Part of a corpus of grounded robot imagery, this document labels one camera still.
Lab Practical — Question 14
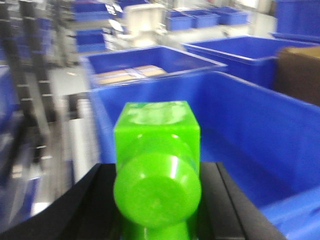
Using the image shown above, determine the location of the cardboard package in bin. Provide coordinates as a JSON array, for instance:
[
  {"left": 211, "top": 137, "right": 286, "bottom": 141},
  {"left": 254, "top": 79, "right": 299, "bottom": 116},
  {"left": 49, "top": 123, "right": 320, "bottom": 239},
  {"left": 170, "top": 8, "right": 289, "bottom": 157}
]
[{"left": 94, "top": 65, "right": 168, "bottom": 85}]

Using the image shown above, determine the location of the brown cardboard box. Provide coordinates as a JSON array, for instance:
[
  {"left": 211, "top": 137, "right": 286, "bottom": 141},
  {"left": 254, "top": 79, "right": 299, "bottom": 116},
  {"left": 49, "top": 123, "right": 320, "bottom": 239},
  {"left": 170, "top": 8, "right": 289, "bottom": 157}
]
[{"left": 273, "top": 46, "right": 320, "bottom": 106}]

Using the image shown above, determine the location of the green suction cup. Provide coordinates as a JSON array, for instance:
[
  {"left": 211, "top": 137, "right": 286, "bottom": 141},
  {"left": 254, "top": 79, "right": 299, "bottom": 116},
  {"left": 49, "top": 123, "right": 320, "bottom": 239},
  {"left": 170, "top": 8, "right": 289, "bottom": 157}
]
[{"left": 113, "top": 134, "right": 202, "bottom": 240}]

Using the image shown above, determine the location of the far right blue bin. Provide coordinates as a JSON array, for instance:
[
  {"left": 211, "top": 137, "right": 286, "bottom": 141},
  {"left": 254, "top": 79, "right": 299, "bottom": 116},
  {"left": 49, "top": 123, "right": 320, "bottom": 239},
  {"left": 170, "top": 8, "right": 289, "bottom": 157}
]
[{"left": 183, "top": 36, "right": 318, "bottom": 89}]

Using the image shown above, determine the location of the black gripper mount plate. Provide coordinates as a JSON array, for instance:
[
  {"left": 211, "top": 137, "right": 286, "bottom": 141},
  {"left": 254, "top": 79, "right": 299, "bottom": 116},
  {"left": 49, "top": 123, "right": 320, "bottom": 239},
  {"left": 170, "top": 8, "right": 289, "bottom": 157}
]
[{"left": 0, "top": 161, "right": 284, "bottom": 240}]

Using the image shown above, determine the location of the blue bin with cardboard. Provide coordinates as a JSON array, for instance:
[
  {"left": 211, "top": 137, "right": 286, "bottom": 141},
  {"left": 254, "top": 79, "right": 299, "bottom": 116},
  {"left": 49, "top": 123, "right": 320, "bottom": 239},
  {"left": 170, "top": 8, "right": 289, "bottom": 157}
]
[{"left": 80, "top": 45, "right": 228, "bottom": 89}]

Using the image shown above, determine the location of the near blue bin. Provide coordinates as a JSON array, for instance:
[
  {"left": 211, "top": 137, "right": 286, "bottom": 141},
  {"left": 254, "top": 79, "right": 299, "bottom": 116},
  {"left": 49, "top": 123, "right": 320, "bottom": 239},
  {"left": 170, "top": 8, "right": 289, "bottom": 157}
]
[{"left": 89, "top": 71, "right": 320, "bottom": 240}]

